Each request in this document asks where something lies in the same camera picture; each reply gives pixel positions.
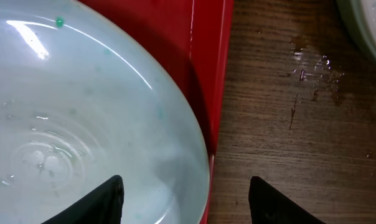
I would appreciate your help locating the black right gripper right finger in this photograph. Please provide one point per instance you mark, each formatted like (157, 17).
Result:
(269, 206)

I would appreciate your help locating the red plastic tray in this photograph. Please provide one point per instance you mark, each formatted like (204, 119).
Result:
(189, 38)

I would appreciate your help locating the white plate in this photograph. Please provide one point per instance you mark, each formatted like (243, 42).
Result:
(82, 101)
(359, 17)

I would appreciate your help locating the white plate top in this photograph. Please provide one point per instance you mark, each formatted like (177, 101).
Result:
(359, 17)

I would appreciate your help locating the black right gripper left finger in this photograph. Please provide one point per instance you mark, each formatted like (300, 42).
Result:
(103, 205)

